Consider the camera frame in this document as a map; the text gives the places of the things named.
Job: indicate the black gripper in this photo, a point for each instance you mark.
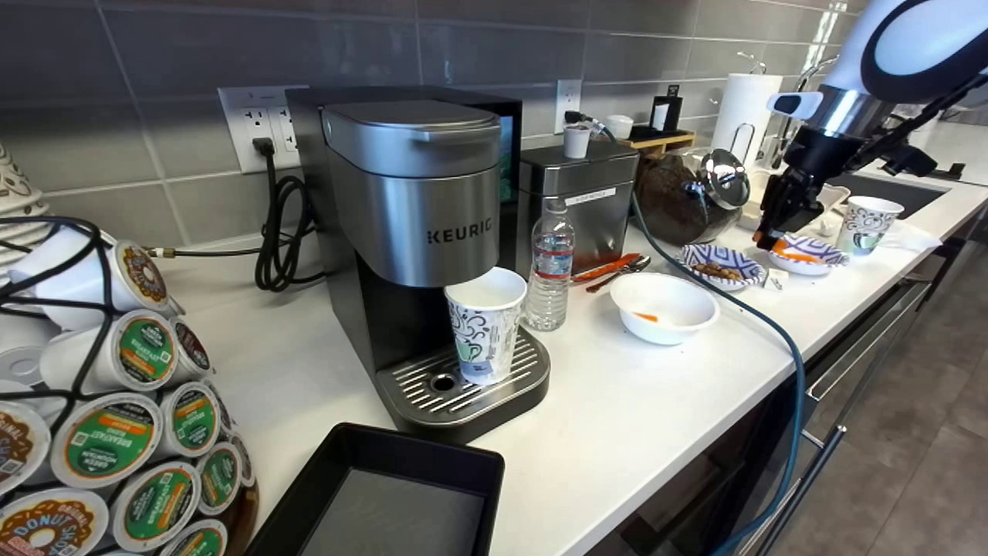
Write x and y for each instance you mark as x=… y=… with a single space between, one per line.
x=818 y=172

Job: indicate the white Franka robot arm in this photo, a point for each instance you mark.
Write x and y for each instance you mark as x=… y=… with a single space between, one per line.
x=916 y=40

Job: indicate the patterned paper bowl with carrots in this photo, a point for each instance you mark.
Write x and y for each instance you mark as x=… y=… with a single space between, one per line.
x=812 y=258

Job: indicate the patterned paper bowl with nuts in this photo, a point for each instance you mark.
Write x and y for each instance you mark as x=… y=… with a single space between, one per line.
x=720 y=269

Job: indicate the white ceramic bowl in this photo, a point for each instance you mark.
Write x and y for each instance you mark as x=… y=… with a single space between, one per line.
x=668 y=294

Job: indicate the small patterned paper cup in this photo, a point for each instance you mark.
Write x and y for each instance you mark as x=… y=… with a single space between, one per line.
x=870 y=223

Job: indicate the dark kettle with silver lid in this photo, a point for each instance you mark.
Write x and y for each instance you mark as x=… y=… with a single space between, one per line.
x=680 y=203

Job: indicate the dark sink basin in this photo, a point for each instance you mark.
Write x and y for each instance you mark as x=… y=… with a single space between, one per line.
x=895 y=193

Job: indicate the white paper towel roll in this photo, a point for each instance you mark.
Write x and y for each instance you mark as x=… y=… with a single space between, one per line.
x=742 y=108

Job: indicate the wooden block stand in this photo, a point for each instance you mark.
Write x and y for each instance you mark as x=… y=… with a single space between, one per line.
x=661 y=143

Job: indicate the dark glass bottle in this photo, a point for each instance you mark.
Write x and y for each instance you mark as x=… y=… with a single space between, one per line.
x=665 y=113

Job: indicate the small white cup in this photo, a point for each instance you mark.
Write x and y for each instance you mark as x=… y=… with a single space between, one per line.
x=577 y=143
x=620 y=125

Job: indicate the clear plastic water bottle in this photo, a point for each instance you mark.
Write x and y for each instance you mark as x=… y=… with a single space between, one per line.
x=551 y=268

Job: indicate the large patterned paper cup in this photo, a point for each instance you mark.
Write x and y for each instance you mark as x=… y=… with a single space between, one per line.
x=484 y=327

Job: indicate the silver Keurig coffee maker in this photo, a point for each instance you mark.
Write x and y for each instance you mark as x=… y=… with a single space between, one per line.
x=413 y=206

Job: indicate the black rectangular tray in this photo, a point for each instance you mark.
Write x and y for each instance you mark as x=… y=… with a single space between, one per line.
x=390 y=496

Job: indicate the brown lid coffee pod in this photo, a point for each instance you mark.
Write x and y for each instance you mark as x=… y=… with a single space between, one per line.
x=191 y=346
x=18 y=450
x=140 y=274

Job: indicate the green lid coffee pod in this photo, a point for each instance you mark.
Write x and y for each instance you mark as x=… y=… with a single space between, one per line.
x=143 y=349
x=191 y=419
x=155 y=506
x=199 y=540
x=219 y=478
x=110 y=440

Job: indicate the orange donut lid coffee pod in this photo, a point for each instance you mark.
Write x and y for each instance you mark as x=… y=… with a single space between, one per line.
x=52 y=526

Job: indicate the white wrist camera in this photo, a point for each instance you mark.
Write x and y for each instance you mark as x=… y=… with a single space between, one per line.
x=796 y=104

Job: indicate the narrow white wall outlet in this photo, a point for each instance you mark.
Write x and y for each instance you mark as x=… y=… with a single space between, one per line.
x=567 y=100

